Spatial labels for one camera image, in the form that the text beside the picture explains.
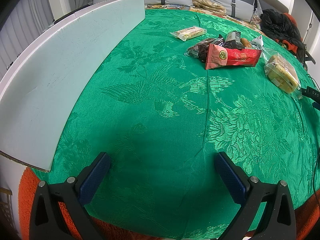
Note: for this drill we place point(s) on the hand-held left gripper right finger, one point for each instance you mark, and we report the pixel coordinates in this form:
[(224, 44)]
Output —
[(232, 180)]

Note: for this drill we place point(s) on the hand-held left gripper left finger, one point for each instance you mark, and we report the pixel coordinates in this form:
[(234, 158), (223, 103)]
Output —
[(95, 177)]

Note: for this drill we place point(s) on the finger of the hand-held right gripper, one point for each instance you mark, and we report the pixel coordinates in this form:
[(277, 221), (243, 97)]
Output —
[(317, 105)]

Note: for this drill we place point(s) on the clear bag of yellow cakes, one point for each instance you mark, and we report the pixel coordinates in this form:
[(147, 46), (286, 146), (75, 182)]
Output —
[(282, 73)]

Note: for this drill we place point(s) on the small white snack packet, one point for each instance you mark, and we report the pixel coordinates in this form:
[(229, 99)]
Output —
[(257, 40)]

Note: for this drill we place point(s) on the orange bread roll packet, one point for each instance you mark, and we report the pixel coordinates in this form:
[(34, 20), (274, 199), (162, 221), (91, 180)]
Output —
[(247, 43)]

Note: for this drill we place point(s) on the red snack packet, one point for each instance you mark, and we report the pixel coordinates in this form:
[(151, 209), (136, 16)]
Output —
[(232, 56)]

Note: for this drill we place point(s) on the black snack packet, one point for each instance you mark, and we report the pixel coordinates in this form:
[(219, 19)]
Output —
[(233, 40)]

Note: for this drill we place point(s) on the white cardboard box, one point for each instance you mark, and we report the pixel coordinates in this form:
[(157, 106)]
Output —
[(62, 67)]

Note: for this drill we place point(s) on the dark brown snack packet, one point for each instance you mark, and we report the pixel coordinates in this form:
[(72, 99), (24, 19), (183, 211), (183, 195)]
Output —
[(200, 48)]

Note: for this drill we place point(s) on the pale yellow wafer packet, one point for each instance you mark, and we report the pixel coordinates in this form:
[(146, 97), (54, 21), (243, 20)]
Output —
[(188, 33)]

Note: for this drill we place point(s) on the orange fuzzy blanket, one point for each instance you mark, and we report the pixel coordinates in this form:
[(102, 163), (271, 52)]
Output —
[(27, 192)]

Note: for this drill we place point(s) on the black and orange jacket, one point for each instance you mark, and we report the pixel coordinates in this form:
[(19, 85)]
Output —
[(280, 27)]

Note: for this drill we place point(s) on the green patterned cloth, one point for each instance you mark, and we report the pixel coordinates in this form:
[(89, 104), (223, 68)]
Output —
[(162, 142)]

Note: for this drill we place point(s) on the wooden shelf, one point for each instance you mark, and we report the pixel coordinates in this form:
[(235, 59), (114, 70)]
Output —
[(5, 205)]

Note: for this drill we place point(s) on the beige crumpled bag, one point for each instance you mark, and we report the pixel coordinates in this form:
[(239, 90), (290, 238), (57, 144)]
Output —
[(208, 4)]

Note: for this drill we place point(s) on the floral blanket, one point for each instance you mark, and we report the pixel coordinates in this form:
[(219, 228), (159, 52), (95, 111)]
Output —
[(175, 7)]

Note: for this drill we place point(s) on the white pleated curtain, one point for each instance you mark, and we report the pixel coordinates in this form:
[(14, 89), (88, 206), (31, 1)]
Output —
[(27, 17)]

